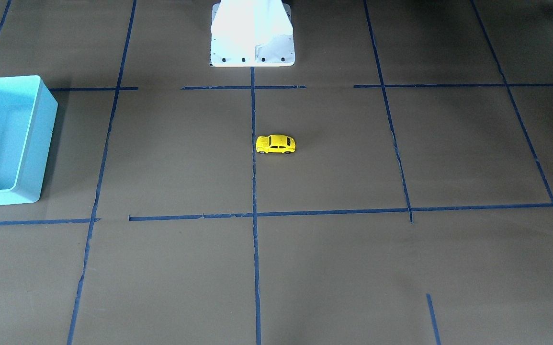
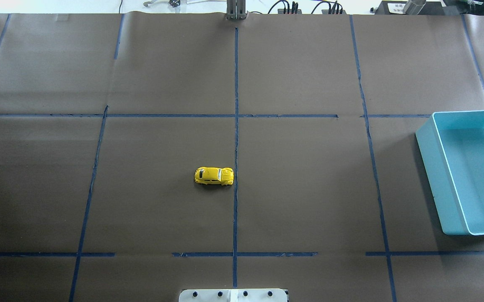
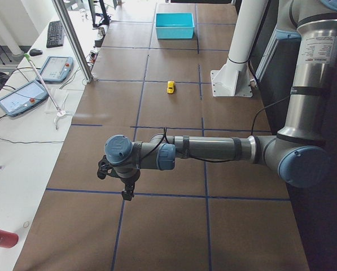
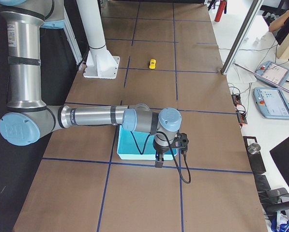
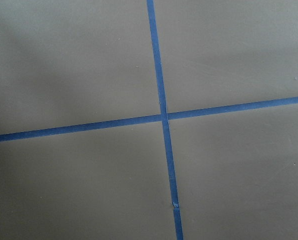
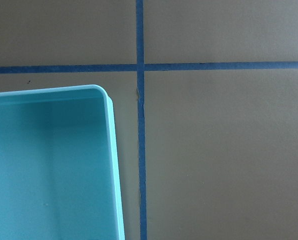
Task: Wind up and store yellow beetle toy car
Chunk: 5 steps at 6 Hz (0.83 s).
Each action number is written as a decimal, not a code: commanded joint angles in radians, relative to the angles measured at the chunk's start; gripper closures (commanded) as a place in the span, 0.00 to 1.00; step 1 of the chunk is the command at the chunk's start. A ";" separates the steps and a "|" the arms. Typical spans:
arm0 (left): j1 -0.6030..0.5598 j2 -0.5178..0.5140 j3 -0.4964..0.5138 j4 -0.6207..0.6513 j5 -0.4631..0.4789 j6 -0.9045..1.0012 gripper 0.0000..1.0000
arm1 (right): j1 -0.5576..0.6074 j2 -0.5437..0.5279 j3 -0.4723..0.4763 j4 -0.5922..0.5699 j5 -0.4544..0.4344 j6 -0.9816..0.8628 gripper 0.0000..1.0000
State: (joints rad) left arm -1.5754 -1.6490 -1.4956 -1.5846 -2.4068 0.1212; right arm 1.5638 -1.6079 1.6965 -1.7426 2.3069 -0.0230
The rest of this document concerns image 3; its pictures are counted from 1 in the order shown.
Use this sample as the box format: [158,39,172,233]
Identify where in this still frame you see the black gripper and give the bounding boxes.
[120,172,139,201]

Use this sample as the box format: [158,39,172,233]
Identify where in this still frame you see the yellow beetle toy car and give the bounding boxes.
[167,81,175,94]

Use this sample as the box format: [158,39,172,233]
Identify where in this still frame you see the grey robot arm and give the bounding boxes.
[97,1,337,200]

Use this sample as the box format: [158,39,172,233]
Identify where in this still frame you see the near teach pendant tablet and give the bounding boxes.
[0,80,49,117]

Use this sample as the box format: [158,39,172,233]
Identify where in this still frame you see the teach pendant tablet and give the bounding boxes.
[39,56,73,84]
[0,80,49,117]

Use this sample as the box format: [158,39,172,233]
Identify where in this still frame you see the red cylinder bottle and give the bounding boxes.
[0,229,19,248]

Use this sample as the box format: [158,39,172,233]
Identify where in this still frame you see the far teach pendant tablet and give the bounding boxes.
[39,56,73,84]

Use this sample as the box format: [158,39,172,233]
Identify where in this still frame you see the small metal cup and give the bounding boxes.
[98,27,106,36]

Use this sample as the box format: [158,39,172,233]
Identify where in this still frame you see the black computer mouse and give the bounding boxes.
[29,49,43,56]

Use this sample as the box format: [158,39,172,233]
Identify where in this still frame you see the black keyboard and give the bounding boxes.
[46,20,64,48]

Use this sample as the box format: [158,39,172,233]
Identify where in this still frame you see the turquoise plastic bin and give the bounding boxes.
[155,13,195,40]

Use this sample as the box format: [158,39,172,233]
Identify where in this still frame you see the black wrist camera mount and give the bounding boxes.
[97,155,113,180]

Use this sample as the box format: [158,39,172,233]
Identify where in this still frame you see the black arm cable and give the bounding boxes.
[139,93,292,164]

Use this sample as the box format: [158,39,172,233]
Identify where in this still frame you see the grabber stick green handle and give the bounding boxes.
[24,53,68,130]

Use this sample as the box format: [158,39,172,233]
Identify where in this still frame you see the aluminium frame post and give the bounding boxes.
[52,0,93,84]

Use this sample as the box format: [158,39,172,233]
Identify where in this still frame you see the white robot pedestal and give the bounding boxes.
[211,0,268,98]

